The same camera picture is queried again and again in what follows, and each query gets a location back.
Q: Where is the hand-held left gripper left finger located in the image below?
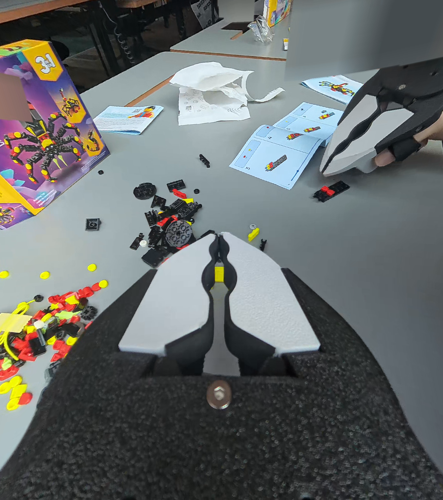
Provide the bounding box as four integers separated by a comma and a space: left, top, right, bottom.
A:
118, 232, 221, 375

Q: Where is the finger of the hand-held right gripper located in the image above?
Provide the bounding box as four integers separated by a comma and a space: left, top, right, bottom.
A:
320, 95, 380, 175
325, 110, 414, 175

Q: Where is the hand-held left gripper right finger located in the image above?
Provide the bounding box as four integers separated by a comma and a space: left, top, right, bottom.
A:
220, 232, 321, 376

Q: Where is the pile of black bricks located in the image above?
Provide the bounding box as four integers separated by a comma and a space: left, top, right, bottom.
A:
129, 179, 206, 268

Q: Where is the black plate with red bricks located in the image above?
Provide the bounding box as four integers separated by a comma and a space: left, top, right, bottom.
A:
313, 180, 350, 203

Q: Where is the pile of red yellow bricks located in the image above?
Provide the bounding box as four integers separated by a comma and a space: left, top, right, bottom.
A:
0, 264, 110, 411

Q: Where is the closed blue instruction booklet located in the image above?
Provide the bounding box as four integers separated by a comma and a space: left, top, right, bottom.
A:
301, 74, 364, 105

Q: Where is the open blue instruction booklet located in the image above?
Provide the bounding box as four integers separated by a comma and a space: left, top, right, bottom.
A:
229, 102, 345, 191

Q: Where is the crumpled clear plastic bag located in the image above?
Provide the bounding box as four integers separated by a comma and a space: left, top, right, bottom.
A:
247, 15, 275, 44

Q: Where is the colourful toy box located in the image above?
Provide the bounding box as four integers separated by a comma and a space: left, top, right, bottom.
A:
264, 0, 293, 28

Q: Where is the crumpled white paper bag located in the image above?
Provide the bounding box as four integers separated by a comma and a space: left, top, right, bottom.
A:
169, 61, 286, 126

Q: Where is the white printed bag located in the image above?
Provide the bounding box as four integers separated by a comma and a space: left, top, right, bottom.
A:
191, 0, 219, 30

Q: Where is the blue leaflet with figure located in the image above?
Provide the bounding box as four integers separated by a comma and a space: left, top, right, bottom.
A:
93, 105, 164, 136

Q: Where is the purple yellow toy box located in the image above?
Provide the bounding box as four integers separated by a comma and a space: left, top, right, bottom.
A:
0, 39, 111, 230

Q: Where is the black coiled cable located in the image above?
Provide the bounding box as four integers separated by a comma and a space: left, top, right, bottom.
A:
113, 9, 135, 64

